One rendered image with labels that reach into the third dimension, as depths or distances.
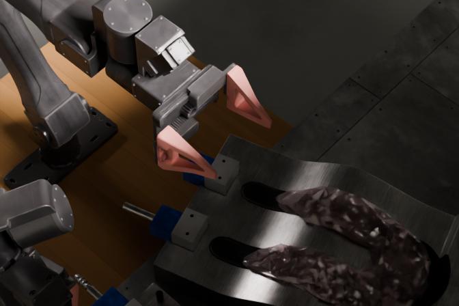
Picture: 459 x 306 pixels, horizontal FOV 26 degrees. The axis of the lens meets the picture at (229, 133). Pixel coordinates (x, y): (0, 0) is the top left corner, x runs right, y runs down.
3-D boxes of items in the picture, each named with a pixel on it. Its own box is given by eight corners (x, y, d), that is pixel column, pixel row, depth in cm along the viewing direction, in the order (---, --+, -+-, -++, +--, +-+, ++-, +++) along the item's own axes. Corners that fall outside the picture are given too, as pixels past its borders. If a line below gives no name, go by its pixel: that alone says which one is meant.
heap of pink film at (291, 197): (234, 275, 144) (234, 249, 138) (284, 182, 153) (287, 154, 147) (403, 348, 138) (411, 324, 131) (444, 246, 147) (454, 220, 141)
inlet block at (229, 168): (151, 173, 158) (149, 154, 154) (166, 150, 161) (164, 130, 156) (225, 204, 155) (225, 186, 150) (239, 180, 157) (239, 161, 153)
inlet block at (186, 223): (117, 227, 152) (114, 209, 148) (133, 201, 155) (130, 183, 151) (193, 260, 149) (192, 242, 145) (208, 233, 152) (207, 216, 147)
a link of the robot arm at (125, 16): (173, 3, 116) (101, -47, 120) (121, 46, 112) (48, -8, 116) (176, 65, 125) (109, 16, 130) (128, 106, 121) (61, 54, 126)
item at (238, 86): (285, 96, 116) (225, 54, 120) (244, 134, 113) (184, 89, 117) (281, 130, 122) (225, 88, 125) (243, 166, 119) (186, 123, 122)
